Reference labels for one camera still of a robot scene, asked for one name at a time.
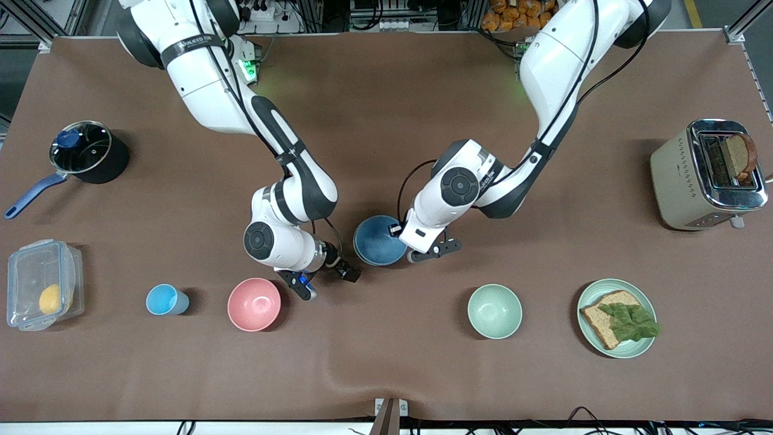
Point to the bag of orange snacks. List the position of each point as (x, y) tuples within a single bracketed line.
[(513, 15)]

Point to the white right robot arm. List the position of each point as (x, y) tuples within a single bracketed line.
[(199, 72)]

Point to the light blue cup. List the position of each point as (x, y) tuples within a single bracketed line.
[(162, 299)]

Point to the white power strip with plugs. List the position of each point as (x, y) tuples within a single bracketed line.
[(263, 15)]

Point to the blue bowl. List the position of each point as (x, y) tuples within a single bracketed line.
[(375, 244)]

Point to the pale green plate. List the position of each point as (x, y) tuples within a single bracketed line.
[(631, 349)]

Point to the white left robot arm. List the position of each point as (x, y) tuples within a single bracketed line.
[(555, 60)]

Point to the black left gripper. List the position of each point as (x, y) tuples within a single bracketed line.
[(395, 230)]

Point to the metal table edge bracket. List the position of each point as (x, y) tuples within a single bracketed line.
[(391, 417)]

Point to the brown table cover mat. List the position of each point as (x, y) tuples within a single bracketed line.
[(386, 151)]

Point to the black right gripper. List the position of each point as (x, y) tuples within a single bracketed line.
[(340, 266)]

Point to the small white power strip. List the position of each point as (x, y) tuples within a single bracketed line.
[(398, 25)]

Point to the pale mint green bowl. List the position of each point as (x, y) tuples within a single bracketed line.
[(494, 311)]

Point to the green lettuce leaf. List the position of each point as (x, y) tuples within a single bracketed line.
[(631, 323)]

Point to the pink bowl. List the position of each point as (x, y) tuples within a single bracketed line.
[(254, 304)]

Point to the clear plastic lidded container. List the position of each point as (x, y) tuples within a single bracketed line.
[(24, 272)]

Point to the dark toasted bread slice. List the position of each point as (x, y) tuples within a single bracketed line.
[(738, 157)]

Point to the beige and chrome toaster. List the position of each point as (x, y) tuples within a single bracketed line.
[(676, 181)]

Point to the yellow lemon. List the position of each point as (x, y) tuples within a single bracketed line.
[(50, 299)]

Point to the brown bread slice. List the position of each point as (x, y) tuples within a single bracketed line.
[(598, 317)]

